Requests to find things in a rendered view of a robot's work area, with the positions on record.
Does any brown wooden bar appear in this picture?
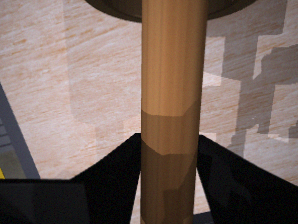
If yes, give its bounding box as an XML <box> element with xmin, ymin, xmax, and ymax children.
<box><xmin>140</xmin><ymin>0</ymin><xmax>209</xmax><ymax>224</ymax></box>

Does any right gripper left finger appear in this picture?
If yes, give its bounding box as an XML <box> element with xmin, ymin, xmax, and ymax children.
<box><xmin>0</xmin><ymin>133</ymin><xmax>141</xmax><ymax>224</ymax></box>

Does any tan paper roll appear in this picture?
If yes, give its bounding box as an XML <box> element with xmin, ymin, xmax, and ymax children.
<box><xmin>85</xmin><ymin>0</ymin><xmax>257</xmax><ymax>23</ymax></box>

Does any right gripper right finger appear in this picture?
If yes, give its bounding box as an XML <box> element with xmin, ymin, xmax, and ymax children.
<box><xmin>197</xmin><ymin>134</ymin><xmax>298</xmax><ymax>224</ymax></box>

